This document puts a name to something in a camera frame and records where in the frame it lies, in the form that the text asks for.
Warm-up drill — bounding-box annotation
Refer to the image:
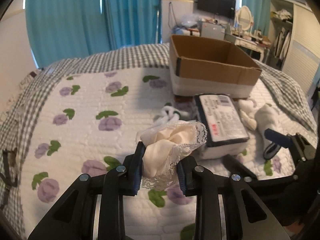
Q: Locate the white dressing table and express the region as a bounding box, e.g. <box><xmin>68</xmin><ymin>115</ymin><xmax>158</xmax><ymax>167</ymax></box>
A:
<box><xmin>224</xmin><ymin>34</ymin><xmax>270</xmax><ymax>63</ymax></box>

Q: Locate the small teal curtain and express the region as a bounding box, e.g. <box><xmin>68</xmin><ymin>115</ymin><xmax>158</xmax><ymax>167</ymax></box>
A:
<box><xmin>242</xmin><ymin>0</ymin><xmax>271</xmax><ymax>36</ymax></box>

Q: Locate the white folded sock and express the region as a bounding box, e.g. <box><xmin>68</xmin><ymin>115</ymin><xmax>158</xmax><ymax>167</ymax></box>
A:
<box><xmin>238</xmin><ymin>99</ymin><xmax>257</xmax><ymax>131</ymax></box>

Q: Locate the oval white vanity mirror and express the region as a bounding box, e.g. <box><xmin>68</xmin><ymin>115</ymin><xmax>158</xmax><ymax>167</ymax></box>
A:
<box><xmin>235</xmin><ymin>5</ymin><xmax>253</xmax><ymax>31</ymax></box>

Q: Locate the black wall television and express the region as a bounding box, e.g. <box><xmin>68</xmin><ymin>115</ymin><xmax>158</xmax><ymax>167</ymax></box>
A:
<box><xmin>197</xmin><ymin>0</ymin><xmax>236</xmax><ymax>19</ymax></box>

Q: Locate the wet wipes pack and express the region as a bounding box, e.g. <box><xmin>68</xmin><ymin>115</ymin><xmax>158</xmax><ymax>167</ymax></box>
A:
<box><xmin>194</xmin><ymin>94</ymin><xmax>249</xmax><ymax>159</ymax></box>

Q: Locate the grey mini fridge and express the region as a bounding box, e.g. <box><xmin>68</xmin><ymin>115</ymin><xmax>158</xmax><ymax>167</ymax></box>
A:
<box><xmin>200</xmin><ymin>22</ymin><xmax>225</xmax><ymax>40</ymax></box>

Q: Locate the white green knotted toy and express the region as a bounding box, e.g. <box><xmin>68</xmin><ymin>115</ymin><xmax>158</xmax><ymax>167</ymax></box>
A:
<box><xmin>153</xmin><ymin>105</ymin><xmax>190</xmax><ymax>127</ymax></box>

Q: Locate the grey checkered bedsheet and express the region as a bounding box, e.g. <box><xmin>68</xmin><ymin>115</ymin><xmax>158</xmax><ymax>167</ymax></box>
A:
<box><xmin>1</xmin><ymin>44</ymin><xmax>317</xmax><ymax>238</ymax></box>

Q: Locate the cream lace cloth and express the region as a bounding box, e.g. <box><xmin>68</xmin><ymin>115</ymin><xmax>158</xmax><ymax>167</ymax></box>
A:
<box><xmin>136</xmin><ymin>120</ymin><xmax>207</xmax><ymax>191</ymax></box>

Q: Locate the large teal curtain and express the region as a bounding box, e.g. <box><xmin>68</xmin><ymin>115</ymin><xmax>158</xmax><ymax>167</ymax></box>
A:
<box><xmin>25</xmin><ymin>0</ymin><xmax>161</xmax><ymax>69</ymax></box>

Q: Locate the white fuzzy sock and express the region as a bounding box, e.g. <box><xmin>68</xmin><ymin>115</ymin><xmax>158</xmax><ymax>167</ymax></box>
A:
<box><xmin>254</xmin><ymin>104</ymin><xmax>281</xmax><ymax>160</ymax></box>

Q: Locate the white floral quilt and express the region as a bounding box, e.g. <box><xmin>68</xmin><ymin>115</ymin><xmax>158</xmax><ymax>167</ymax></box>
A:
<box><xmin>20</xmin><ymin>68</ymin><xmax>298</xmax><ymax>239</ymax></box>

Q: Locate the white slatted wardrobe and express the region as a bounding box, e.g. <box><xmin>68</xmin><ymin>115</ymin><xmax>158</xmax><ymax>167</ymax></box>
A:
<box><xmin>268</xmin><ymin>0</ymin><xmax>319</xmax><ymax>94</ymax></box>

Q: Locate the brown cardboard box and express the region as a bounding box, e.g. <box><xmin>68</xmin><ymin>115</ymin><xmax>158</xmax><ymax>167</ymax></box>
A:
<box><xmin>169</xmin><ymin>35</ymin><xmax>262</xmax><ymax>99</ymax></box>

